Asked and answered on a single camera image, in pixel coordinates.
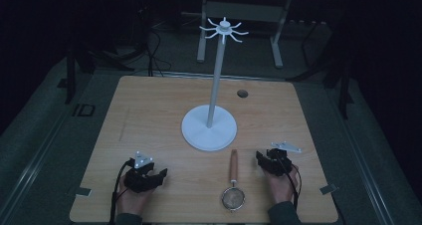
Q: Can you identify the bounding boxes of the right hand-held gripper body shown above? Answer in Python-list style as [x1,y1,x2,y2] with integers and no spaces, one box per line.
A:
[264,140,304,177]

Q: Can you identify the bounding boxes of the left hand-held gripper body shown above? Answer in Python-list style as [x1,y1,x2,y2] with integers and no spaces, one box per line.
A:
[123,150,157,194]

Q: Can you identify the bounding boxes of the person's left hand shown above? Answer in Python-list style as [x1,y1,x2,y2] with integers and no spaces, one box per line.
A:
[115,176,157,217]

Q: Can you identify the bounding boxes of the person's right hand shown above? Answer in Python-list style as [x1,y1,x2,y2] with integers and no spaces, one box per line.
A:
[263,164,300,206]

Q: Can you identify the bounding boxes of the grey tape strip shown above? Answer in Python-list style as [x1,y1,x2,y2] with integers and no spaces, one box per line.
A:
[75,186,93,197]
[318,183,339,196]

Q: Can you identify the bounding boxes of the white hook rack stand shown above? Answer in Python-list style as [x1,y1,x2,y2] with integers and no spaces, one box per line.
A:
[180,16,250,152]

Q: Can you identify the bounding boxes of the dark metal stand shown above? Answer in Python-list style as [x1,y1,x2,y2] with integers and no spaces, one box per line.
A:
[322,49,354,120]
[57,42,135,106]

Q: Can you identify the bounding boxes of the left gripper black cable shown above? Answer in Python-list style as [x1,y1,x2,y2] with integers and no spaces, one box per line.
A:
[108,159,135,225]

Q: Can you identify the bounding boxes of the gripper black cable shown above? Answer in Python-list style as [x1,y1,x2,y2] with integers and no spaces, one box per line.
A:
[277,154,304,210]
[108,159,135,225]

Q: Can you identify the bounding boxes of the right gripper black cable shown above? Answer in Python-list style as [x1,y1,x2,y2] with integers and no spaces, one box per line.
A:
[277,154,304,210]

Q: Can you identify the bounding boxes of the wooden handle mesh strainer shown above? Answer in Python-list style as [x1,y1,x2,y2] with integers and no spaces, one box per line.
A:
[221,148,247,214]

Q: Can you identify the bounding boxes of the black floor cables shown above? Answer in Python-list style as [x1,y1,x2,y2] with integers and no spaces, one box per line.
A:
[144,5,173,78]

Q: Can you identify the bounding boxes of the grey metal table frame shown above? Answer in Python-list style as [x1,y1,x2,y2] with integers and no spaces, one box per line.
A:
[196,0,296,70]

